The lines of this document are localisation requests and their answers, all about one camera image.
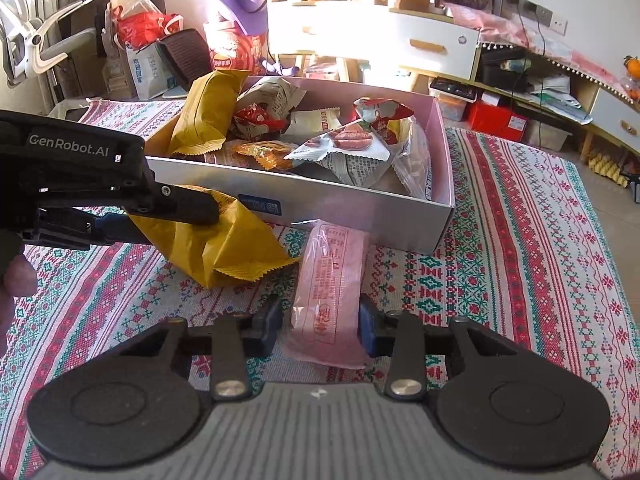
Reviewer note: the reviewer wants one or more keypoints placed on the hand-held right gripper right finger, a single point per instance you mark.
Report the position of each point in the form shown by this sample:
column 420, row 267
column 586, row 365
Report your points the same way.
column 367, row 325

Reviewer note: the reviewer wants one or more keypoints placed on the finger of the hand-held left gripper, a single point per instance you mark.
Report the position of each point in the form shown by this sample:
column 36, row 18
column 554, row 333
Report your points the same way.
column 130, row 234
column 185, row 205

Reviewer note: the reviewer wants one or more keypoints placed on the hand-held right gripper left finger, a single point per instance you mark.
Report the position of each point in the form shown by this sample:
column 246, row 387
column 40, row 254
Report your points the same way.
column 272, row 320

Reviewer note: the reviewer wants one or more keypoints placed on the pink snack packet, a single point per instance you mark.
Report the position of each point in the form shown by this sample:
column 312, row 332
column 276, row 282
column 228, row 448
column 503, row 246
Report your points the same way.
column 327, row 290

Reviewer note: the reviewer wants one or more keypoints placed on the large yellow crinkled snack packet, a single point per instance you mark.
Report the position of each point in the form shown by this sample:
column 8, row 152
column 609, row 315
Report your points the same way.
column 225, row 252

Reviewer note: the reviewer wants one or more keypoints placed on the long golden snack packet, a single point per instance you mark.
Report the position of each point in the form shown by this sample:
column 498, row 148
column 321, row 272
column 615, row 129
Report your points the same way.
column 205, row 115

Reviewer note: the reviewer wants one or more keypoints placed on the orange cracker packet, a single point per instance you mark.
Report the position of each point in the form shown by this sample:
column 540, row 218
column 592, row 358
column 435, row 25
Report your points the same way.
column 265, row 155

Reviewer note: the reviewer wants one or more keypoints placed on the pink cardboard box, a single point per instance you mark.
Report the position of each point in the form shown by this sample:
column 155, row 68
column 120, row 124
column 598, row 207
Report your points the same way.
column 370, row 220

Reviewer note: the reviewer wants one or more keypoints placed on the small red snack packet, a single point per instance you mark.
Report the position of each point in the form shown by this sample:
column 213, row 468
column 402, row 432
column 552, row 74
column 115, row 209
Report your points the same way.
column 255, row 120
column 382, row 110

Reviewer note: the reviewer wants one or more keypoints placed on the white grey snack packet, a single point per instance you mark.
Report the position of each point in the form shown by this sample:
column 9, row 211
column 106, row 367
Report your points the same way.
column 272, row 97

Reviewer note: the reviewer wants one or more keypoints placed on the white red-fruit snack packet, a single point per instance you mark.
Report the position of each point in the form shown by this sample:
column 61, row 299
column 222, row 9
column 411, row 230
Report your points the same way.
column 350, row 160

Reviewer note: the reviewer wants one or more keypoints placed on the clear plastic snack packet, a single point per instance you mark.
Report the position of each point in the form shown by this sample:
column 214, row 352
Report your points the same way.
column 415, row 165

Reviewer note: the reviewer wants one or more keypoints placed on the person's left hand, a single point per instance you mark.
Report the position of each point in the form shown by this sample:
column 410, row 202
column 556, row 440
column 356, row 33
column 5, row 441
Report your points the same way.
column 20, row 277

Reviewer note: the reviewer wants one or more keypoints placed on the white shopping bag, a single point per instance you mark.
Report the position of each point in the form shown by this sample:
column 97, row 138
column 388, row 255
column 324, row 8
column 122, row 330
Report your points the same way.
column 145, row 75

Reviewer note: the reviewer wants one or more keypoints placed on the white office chair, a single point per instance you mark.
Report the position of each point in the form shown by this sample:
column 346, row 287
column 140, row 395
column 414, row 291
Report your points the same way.
column 65, row 47

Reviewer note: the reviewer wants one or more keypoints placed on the brown plastic basket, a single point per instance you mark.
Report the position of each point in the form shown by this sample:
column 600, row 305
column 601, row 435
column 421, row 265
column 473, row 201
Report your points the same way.
column 185, row 57

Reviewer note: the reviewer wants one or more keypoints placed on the red plastic bag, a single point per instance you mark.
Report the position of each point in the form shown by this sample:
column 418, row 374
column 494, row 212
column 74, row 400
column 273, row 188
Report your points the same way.
column 142, row 27

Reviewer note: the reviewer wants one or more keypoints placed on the red snack bucket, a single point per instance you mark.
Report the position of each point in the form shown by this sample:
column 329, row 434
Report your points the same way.
column 235, row 50

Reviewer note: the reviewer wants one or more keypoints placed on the purple floor object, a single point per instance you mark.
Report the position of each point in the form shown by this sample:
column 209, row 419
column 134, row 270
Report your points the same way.
column 275, row 66

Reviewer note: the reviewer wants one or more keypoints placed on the patterned woven mat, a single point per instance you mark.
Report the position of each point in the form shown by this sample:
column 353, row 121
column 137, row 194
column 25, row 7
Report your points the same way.
column 525, row 235

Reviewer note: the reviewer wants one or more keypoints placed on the clear plastic bin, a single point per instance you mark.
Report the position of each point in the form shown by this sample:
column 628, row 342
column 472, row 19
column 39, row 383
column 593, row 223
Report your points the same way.
column 320, row 69

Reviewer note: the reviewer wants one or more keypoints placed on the clear storage bin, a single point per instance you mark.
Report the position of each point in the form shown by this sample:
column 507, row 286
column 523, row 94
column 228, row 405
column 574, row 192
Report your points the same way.
column 450, row 107

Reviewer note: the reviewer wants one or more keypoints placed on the red box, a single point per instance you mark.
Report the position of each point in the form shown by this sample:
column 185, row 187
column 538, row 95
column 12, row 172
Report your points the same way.
column 495, row 120

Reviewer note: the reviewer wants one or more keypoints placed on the black flat device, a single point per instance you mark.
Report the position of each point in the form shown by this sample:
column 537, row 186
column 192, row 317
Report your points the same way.
column 452, row 88

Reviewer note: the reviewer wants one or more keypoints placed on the white storage box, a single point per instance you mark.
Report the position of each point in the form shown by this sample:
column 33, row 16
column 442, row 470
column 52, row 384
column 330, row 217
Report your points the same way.
column 547, row 135

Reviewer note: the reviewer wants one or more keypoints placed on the black case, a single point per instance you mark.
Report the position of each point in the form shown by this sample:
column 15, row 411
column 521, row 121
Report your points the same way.
column 502, row 77

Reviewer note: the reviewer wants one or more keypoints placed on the yellow tray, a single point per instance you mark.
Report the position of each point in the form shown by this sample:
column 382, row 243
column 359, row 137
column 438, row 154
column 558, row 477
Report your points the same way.
column 607, row 167

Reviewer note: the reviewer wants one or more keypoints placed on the wooden cabinet with white drawers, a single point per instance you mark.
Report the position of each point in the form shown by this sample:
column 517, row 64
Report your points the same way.
column 425, row 42

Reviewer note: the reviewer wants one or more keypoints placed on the pile of papers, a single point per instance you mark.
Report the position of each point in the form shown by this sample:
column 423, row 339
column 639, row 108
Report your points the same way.
column 557, row 92

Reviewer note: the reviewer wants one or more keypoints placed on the low white drawer cabinet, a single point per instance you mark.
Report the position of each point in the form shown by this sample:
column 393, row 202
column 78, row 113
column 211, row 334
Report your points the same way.
column 615, row 112

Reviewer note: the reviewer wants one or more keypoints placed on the pink cloth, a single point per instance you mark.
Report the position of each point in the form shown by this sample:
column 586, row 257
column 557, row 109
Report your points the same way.
column 525, row 35

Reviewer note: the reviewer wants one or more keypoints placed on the wall sockets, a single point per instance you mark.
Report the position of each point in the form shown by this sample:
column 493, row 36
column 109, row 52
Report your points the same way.
column 537, row 10

